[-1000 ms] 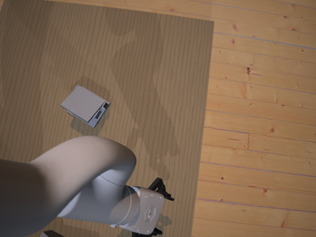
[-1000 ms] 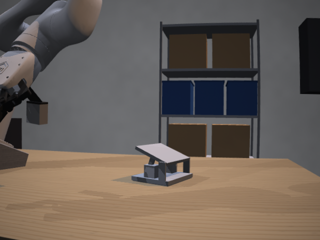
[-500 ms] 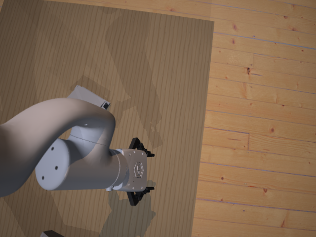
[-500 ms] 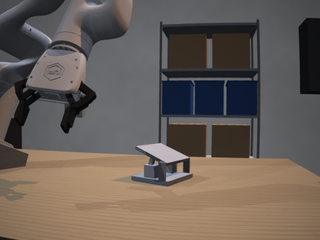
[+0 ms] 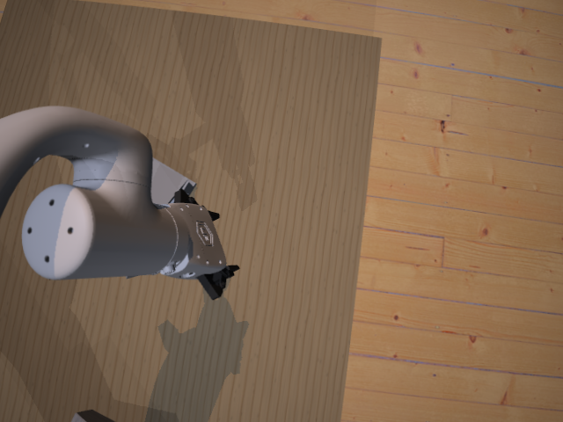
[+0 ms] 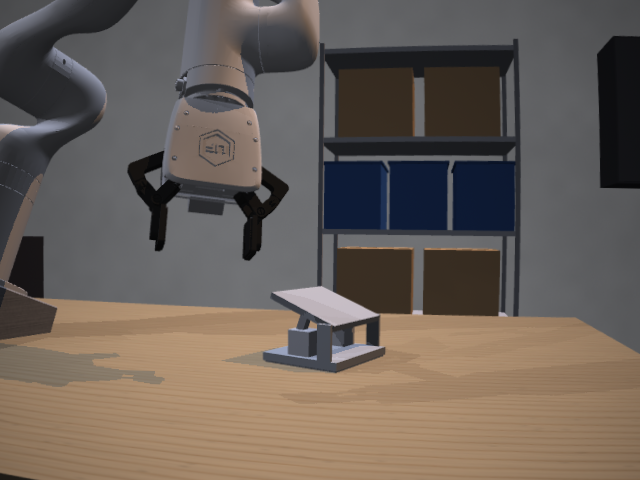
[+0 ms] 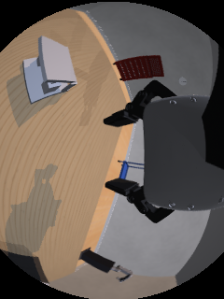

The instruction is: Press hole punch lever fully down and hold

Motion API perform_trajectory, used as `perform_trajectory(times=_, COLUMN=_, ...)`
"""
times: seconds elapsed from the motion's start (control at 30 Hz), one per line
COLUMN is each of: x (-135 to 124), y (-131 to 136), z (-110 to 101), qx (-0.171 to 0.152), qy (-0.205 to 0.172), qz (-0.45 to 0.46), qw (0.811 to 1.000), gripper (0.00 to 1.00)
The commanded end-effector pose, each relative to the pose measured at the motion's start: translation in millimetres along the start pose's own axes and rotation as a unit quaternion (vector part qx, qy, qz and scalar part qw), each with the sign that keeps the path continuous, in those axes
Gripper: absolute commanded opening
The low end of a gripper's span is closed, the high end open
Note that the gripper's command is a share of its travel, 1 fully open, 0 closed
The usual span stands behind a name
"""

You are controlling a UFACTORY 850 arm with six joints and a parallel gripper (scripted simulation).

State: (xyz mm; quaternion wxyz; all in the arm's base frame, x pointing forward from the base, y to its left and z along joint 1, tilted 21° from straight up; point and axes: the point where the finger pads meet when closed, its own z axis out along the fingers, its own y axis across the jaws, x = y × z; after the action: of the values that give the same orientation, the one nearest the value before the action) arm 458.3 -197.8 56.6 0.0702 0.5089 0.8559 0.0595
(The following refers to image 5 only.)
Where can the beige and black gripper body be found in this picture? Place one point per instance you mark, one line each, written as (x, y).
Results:
(205, 244)

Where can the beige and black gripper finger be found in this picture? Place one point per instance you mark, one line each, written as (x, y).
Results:
(215, 283)
(182, 197)

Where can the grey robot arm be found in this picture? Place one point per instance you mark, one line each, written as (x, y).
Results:
(105, 224)

